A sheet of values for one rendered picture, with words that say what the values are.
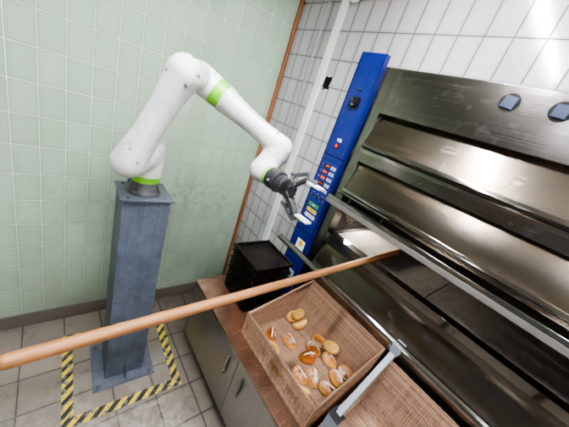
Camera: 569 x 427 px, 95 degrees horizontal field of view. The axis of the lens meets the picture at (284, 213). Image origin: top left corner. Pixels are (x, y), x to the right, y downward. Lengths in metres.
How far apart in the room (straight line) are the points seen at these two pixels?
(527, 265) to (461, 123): 0.59
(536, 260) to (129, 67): 1.99
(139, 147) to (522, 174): 1.40
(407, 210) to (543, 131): 0.53
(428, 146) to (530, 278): 0.63
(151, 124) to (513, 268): 1.41
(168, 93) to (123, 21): 0.76
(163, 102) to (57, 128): 0.84
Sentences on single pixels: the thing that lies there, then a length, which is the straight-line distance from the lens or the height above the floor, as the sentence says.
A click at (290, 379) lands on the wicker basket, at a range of 1.37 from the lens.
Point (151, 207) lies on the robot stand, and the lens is 1.36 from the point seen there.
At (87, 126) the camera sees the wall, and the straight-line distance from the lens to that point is 1.80.
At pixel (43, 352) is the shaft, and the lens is 0.75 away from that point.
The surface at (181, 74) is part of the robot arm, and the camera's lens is 1.03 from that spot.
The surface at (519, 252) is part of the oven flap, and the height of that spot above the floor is 1.57.
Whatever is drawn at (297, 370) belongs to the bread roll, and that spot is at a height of 0.64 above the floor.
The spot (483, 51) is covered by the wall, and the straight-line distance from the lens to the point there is 1.43.
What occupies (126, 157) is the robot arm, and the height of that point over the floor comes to 1.42.
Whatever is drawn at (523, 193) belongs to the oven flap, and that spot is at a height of 1.76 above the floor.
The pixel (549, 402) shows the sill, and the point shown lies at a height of 1.17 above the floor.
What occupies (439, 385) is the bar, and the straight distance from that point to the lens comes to 1.07.
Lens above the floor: 1.77
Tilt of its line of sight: 21 degrees down
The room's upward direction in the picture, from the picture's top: 20 degrees clockwise
